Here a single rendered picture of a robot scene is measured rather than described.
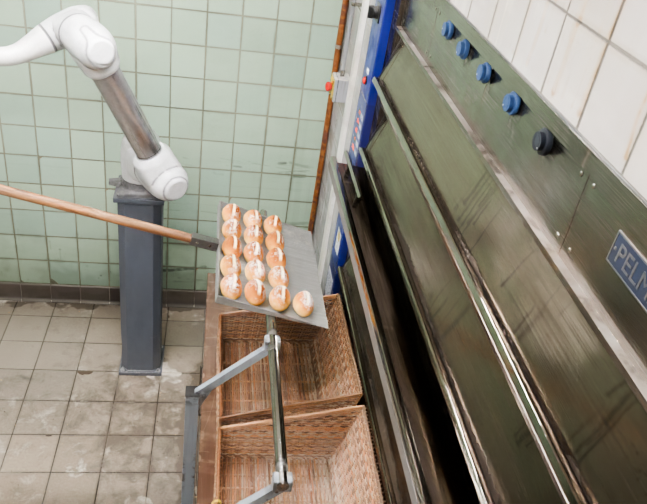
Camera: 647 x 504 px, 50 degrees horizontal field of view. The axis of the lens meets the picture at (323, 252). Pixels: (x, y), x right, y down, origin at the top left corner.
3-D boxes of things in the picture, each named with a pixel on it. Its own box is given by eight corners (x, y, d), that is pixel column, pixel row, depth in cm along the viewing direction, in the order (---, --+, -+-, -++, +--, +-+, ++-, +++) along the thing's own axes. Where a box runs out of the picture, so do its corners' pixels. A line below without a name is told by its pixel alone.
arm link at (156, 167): (176, 169, 285) (202, 193, 271) (143, 191, 280) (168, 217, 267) (88, 2, 228) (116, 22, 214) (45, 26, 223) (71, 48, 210)
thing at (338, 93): (344, 94, 301) (348, 72, 296) (347, 103, 293) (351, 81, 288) (328, 93, 300) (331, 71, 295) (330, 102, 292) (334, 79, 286)
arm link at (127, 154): (150, 164, 298) (150, 117, 286) (169, 183, 287) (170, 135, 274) (114, 171, 288) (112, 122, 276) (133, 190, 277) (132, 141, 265)
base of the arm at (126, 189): (112, 175, 296) (111, 164, 293) (164, 179, 300) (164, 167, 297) (106, 196, 282) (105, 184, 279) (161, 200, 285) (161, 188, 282)
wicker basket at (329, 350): (331, 343, 290) (341, 291, 275) (352, 449, 244) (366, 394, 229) (214, 340, 281) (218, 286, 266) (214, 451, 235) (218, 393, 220)
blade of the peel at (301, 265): (214, 302, 200) (217, 295, 199) (217, 206, 245) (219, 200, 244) (328, 328, 211) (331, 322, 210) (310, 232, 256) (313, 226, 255)
